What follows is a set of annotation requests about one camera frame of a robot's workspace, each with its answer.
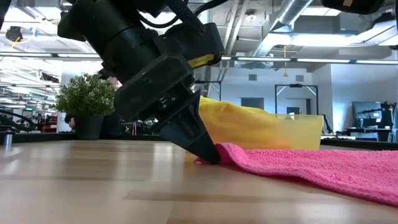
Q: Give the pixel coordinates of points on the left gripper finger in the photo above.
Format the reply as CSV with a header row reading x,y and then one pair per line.
x,y
186,130

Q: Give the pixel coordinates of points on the yellow microfiber towel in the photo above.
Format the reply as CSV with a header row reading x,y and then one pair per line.
x,y
236,121

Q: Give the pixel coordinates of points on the yellow translucent plastic bin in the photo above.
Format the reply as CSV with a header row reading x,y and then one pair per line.
x,y
304,133

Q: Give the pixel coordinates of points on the pink microfiber towel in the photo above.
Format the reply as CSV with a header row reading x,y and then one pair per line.
x,y
311,168

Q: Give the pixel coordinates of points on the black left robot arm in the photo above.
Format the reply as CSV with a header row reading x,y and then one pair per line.
x,y
118,31

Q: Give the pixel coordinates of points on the black background robot arm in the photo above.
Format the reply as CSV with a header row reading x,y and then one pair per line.
x,y
326,123

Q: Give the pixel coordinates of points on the green potted plant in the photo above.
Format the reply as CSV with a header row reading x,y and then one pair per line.
x,y
84,96

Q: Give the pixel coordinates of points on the black metal station frame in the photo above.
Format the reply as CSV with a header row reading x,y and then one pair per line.
x,y
295,85
214,81

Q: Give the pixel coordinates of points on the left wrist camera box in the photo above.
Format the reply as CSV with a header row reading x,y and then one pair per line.
x,y
199,40

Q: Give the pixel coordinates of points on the black aluminium table frame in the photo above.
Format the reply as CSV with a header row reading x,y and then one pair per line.
x,y
37,137

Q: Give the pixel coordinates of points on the silver metal post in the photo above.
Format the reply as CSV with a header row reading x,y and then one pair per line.
x,y
8,141

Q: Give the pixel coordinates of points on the slanted silver air duct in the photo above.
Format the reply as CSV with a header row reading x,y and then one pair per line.
x,y
289,12

